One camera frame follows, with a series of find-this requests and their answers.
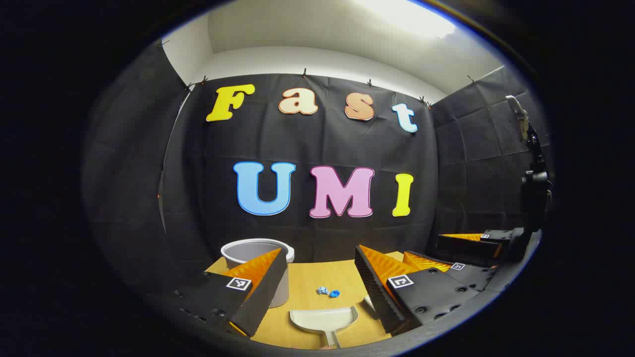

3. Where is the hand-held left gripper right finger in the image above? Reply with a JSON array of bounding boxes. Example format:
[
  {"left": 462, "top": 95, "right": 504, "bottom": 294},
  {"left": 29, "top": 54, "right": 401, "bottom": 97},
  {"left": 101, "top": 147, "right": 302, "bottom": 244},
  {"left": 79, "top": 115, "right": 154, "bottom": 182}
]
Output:
[{"left": 354, "top": 244, "right": 479, "bottom": 335}]

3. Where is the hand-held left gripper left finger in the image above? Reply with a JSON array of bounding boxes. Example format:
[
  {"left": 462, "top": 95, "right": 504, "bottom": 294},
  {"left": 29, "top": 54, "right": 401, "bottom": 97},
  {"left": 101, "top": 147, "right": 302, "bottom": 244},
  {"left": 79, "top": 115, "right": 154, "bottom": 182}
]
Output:
[{"left": 169, "top": 248, "right": 288, "bottom": 338}]

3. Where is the white ribbed garbage bin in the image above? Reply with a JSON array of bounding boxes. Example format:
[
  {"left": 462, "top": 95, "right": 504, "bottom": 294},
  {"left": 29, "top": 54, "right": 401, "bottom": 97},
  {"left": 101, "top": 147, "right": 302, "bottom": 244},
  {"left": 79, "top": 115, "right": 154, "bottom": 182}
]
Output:
[{"left": 221, "top": 238, "right": 295, "bottom": 308}]

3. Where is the grey plastic dustpan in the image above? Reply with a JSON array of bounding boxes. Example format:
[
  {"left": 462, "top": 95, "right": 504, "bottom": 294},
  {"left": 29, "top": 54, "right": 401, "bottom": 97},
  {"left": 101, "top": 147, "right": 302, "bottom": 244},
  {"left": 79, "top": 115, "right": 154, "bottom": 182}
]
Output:
[{"left": 289, "top": 306, "right": 359, "bottom": 349}]

